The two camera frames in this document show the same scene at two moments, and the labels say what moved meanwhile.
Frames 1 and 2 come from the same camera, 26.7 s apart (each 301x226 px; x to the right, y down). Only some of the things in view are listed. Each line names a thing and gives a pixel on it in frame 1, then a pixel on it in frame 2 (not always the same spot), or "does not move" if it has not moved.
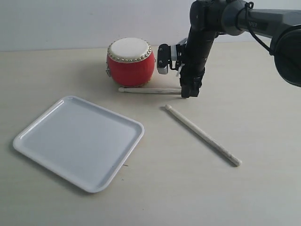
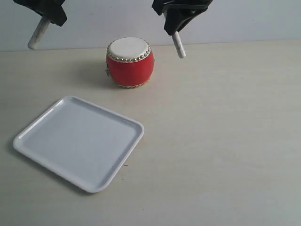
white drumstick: [204, 136] → [180, 48]
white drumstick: [152, 91] → [39, 31]
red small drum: [130, 61] does not move
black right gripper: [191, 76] → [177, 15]
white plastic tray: [85, 143] does not move
